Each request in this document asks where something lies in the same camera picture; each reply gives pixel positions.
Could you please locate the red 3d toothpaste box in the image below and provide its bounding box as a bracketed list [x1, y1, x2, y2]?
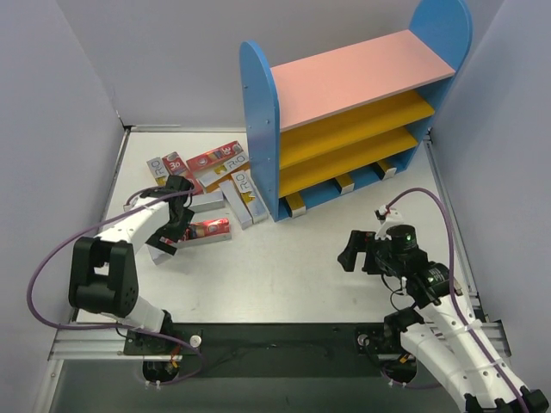
[162, 151, 203, 195]
[176, 218, 232, 248]
[186, 140, 243, 173]

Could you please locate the silver RO toothpaste box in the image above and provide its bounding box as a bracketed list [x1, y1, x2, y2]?
[335, 174, 355, 195]

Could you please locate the silver RO box table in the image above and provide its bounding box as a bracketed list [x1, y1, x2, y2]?
[375, 159, 397, 181]

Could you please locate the black toothpaste box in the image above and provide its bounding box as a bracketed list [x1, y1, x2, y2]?
[285, 192, 306, 219]

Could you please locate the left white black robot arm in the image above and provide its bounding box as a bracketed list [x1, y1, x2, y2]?
[68, 176, 195, 354]

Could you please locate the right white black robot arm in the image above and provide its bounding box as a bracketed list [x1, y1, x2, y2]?
[337, 225, 550, 412]

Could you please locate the blue shelf with coloured boards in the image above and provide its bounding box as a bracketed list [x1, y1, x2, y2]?
[239, 1, 473, 221]

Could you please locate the plain silver box horizontal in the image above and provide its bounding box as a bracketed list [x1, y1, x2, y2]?
[188, 190, 226, 213]

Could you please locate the silver box under left gripper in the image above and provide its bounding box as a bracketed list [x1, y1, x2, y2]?
[147, 245, 173, 265]

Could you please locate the orange white RO toothpaste box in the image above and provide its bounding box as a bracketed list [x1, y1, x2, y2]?
[198, 152, 249, 193]

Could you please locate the red 3D toothpaste box top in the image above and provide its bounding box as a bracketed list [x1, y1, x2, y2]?
[186, 140, 243, 173]

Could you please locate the plain silver box diagonal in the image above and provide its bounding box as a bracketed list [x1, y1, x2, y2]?
[219, 181, 253, 230]

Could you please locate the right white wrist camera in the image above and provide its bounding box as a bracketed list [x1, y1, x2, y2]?
[375, 205, 404, 240]

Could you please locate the aluminium frame rail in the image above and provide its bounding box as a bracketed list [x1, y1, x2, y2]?
[49, 322, 511, 361]

